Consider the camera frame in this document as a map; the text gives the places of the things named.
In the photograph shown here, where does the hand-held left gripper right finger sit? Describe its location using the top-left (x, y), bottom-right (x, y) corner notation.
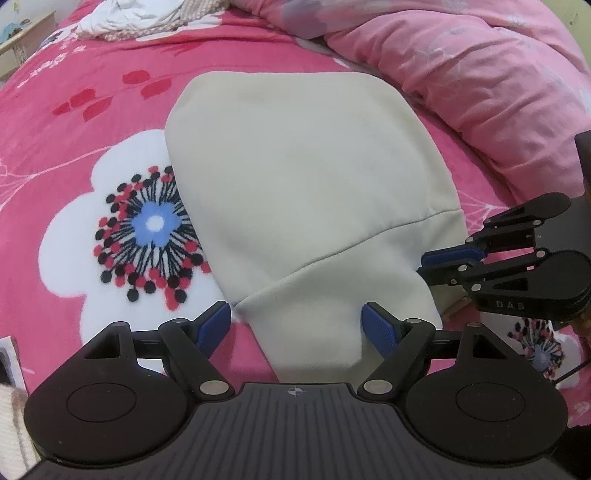
top-left (361, 302), bottom-right (509, 401)

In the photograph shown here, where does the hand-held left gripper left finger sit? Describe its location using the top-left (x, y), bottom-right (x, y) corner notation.
top-left (82, 300), bottom-right (232, 402)

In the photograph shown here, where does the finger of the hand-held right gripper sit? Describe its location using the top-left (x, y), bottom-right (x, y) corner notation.
top-left (417, 250), bottom-right (570, 297)
top-left (421, 193), bottom-right (574, 269)

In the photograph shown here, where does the beige zip jacket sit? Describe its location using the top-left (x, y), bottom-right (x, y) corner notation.
top-left (164, 71), bottom-right (468, 385)

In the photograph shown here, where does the pink quilt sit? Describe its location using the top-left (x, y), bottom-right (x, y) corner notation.
top-left (231, 0), bottom-right (591, 205)

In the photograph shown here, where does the white knitted cloth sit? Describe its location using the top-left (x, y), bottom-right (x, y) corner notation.
top-left (0, 385), bottom-right (41, 468)

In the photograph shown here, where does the pink floral blanket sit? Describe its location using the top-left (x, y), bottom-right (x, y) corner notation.
top-left (0, 0), bottom-right (591, 430)

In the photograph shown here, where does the beige checkered garment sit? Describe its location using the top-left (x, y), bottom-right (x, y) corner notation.
top-left (99, 0), bottom-right (232, 43)

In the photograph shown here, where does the white crumpled garment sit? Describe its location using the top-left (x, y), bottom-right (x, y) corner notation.
top-left (76, 0), bottom-right (186, 38)

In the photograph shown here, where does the cream nightstand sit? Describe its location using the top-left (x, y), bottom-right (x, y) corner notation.
top-left (0, 11), bottom-right (57, 85)

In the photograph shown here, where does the black cable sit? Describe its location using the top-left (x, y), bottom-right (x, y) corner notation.
top-left (551, 348), bottom-right (591, 385)

